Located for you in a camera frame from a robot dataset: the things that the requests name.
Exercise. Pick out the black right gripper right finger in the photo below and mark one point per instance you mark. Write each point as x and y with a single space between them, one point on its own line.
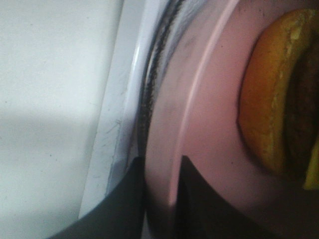
203 214

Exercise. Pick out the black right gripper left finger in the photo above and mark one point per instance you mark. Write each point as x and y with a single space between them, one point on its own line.
120 215

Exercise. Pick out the pink round plate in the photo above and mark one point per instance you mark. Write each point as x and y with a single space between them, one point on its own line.
195 115

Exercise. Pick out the burger with lettuce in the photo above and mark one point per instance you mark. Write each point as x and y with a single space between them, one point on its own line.
279 99

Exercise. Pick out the white microwave oven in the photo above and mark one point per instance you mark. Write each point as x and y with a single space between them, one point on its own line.
110 155

